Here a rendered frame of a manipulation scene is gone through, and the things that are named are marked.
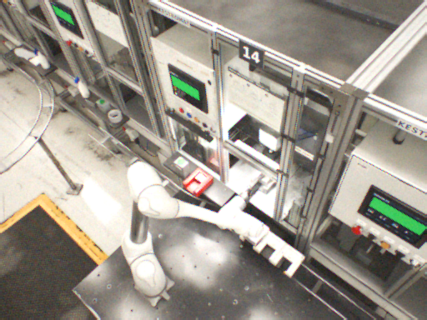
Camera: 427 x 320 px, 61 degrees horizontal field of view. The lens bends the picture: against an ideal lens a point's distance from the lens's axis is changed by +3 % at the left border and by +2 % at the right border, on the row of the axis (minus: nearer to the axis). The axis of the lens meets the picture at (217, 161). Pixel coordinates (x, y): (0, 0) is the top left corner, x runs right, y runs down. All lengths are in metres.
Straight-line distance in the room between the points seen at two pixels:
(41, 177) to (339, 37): 3.18
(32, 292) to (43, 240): 0.44
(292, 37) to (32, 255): 2.81
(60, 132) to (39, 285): 1.68
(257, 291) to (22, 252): 2.13
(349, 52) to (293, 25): 0.26
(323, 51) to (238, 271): 1.42
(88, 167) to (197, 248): 1.83
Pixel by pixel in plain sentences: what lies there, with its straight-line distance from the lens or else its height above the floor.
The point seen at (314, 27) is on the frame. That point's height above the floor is 2.01.
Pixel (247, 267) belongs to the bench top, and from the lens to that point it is 2.32.
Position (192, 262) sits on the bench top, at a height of 0.68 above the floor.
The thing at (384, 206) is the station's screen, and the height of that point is 1.64.
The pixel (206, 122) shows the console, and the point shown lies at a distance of 1.94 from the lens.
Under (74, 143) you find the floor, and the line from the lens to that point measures 4.11.
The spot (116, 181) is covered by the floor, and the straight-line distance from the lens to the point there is 3.64.
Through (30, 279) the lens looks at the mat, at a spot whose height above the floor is 0.01.
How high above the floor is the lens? 2.86
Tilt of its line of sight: 53 degrees down
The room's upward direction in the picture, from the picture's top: 5 degrees counter-clockwise
